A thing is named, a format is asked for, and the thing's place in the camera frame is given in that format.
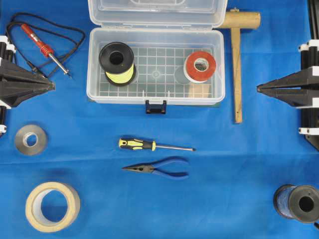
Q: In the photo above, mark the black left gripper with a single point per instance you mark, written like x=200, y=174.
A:
x=11, y=97

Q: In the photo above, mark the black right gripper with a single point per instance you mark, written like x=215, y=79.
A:
x=306, y=98

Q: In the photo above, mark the clear tool box lid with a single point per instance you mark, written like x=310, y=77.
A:
x=187, y=14

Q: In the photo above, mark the clear plastic tool box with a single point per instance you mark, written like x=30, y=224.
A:
x=159, y=58

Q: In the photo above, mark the black tool box latch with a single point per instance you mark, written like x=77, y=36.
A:
x=155, y=108

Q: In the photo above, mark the red soldering iron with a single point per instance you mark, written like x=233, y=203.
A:
x=45, y=49

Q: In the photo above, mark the grey tape roll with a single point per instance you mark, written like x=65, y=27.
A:
x=31, y=140

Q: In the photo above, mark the wooden mallet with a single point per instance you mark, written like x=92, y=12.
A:
x=235, y=20

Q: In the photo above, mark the blue table cloth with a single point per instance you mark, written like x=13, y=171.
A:
x=233, y=173

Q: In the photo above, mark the red tape roll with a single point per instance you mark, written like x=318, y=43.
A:
x=199, y=67

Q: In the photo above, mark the beige masking tape roll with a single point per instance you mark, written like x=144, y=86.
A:
x=52, y=207

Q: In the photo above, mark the yellow black screwdriver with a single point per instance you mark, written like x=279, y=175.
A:
x=138, y=144

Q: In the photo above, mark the yellow wire spool black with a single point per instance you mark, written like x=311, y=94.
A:
x=117, y=61

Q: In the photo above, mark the blue wire spool black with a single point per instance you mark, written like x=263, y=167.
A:
x=299, y=203

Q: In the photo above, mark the blue handled needle-nose pliers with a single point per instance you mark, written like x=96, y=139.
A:
x=154, y=168

